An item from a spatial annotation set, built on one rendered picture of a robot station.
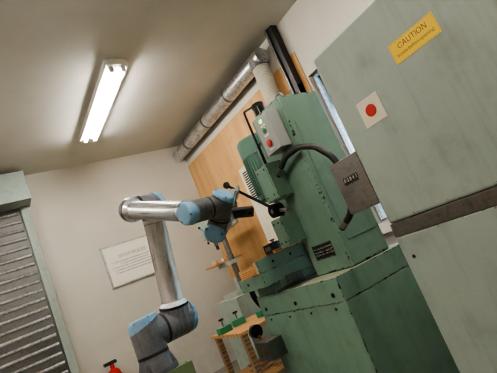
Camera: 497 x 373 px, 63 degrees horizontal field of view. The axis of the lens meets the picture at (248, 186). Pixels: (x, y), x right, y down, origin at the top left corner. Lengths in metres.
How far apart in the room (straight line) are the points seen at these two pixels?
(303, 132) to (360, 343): 0.80
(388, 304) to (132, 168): 3.99
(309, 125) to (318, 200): 0.31
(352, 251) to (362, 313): 0.22
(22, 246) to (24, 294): 0.47
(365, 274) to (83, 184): 3.85
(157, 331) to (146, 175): 3.27
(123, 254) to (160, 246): 2.69
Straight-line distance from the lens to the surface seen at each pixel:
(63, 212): 4.81
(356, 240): 1.61
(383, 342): 1.60
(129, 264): 4.76
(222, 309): 4.31
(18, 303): 4.57
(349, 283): 1.53
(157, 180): 5.17
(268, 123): 1.62
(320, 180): 1.59
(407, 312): 1.70
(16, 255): 4.64
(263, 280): 1.75
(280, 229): 1.66
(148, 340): 2.08
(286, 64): 3.53
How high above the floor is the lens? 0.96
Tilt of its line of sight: 10 degrees up
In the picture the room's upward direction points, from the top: 23 degrees counter-clockwise
